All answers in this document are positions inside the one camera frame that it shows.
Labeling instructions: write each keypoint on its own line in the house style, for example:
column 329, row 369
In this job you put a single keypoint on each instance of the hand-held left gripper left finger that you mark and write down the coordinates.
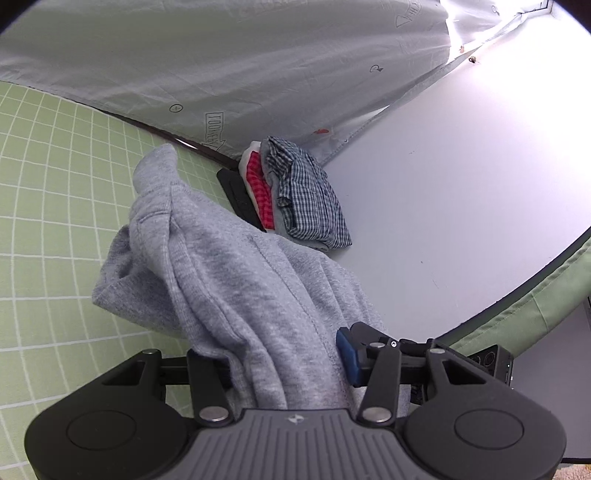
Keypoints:
column 203, row 378

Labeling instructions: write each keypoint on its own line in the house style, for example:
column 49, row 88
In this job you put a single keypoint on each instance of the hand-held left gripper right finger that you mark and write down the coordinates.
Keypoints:
column 347, row 360

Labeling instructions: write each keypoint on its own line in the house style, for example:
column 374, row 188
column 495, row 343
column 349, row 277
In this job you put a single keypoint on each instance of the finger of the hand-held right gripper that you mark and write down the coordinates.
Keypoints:
column 369, row 334

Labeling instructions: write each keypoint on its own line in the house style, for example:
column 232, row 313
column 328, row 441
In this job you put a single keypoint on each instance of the grey zip hoodie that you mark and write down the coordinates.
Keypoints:
column 231, row 277

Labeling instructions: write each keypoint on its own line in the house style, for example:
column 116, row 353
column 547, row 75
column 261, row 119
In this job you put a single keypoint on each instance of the green cloth curtain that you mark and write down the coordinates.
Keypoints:
column 531, row 304

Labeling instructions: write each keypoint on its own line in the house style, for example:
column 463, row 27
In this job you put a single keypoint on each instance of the beige fluffy cloth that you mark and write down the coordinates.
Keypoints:
column 575, row 474

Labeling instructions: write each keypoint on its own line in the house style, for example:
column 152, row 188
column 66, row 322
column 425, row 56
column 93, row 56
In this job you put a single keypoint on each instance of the blue plaid shirt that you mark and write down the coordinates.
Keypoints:
column 309, row 198

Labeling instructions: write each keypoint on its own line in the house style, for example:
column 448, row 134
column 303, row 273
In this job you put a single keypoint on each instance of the grey folded garment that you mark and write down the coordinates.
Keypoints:
column 273, row 198

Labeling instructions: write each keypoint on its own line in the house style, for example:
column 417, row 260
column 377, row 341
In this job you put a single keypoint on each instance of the red checked garment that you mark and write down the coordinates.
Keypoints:
column 258, row 189

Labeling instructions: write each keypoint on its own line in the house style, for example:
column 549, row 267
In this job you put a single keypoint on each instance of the black folded garment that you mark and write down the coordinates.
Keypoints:
column 238, row 194

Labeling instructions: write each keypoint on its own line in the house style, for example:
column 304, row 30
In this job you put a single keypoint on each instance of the green checked bed sheet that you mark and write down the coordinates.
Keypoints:
column 60, row 207

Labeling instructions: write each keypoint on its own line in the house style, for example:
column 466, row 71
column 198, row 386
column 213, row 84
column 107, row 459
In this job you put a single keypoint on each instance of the grey carrot print sheet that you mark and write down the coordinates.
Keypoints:
column 231, row 60

